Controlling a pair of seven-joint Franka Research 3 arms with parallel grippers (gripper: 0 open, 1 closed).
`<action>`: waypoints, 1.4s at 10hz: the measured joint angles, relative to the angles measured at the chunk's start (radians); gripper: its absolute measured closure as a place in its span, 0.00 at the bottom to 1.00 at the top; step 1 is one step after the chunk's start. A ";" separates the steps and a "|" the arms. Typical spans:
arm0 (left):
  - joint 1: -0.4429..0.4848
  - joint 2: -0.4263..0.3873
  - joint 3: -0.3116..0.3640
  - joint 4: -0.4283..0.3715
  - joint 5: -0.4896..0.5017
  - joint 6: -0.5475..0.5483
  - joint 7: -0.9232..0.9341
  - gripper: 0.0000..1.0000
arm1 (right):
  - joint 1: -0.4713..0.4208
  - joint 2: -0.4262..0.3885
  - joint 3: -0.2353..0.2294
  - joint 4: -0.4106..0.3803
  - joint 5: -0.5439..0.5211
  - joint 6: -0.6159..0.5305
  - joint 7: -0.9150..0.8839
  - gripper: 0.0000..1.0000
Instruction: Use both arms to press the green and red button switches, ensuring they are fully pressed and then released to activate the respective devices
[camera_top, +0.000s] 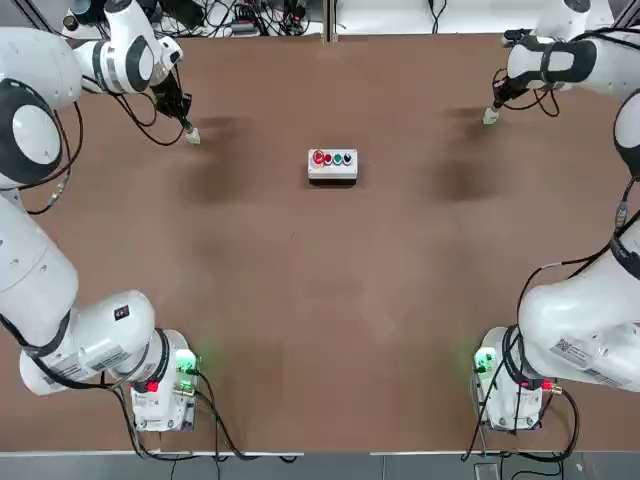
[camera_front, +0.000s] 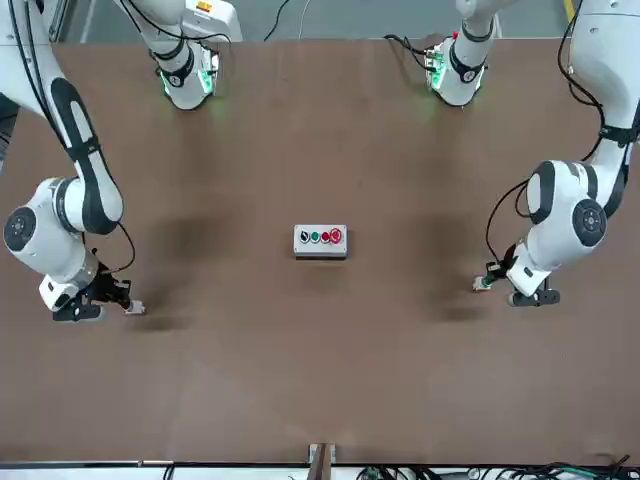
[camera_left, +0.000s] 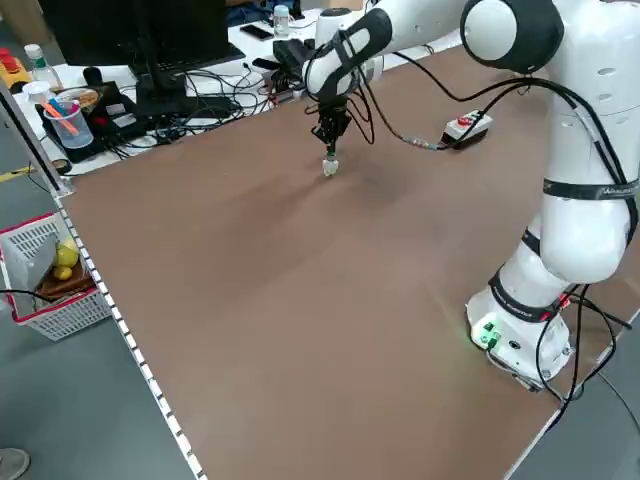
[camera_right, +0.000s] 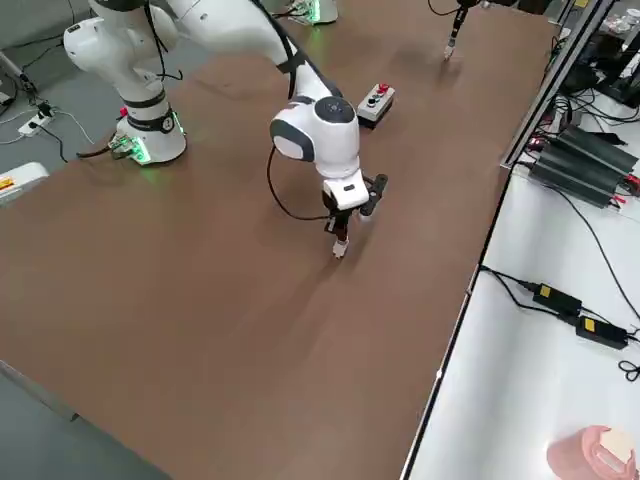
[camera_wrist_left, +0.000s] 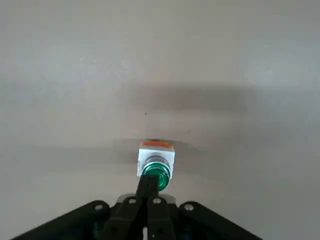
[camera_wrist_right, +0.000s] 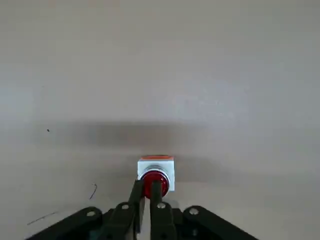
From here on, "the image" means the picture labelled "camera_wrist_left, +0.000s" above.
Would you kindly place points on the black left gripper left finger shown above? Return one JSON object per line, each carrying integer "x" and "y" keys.
{"x": 125, "y": 215}

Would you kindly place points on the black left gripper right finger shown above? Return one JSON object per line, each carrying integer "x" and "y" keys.
{"x": 162, "y": 217}

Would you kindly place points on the green push button switch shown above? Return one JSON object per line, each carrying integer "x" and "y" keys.
{"x": 156, "y": 160}

